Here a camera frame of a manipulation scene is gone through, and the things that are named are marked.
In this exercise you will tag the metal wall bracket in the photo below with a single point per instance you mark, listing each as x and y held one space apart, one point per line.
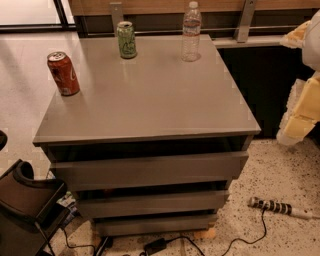
116 10
242 31

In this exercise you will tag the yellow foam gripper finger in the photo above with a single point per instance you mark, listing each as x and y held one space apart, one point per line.
303 112
295 38

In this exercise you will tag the green soda can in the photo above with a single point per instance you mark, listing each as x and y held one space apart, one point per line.
126 40

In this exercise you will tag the middle grey drawer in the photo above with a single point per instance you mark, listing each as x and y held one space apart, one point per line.
152 204

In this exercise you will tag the clear plastic water bottle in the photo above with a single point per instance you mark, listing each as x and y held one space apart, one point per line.
191 30

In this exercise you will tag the grey drawer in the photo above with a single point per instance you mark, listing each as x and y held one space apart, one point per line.
155 225
152 204
150 171

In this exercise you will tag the grey drawer cabinet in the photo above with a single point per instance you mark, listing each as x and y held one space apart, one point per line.
153 105

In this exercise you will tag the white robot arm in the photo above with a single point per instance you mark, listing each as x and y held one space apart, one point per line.
311 46

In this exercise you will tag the red soda can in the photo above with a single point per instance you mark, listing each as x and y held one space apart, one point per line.
63 73

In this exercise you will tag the black white striped handheld tool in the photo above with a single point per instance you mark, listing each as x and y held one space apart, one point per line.
282 208

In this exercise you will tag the right metal wall bracket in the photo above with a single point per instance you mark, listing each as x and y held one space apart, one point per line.
242 31

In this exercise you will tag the left metal wall bracket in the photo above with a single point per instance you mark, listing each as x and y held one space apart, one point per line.
116 10

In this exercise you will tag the wooden wall rail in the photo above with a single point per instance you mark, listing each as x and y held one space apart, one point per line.
103 7

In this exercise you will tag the black power adapter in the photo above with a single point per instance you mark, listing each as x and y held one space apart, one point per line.
155 246

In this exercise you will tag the black chair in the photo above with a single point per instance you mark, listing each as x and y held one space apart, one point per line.
29 211

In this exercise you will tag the bottom grey drawer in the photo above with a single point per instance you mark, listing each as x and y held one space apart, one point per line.
155 225

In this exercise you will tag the top grey drawer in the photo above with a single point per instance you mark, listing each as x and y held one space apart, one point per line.
150 171

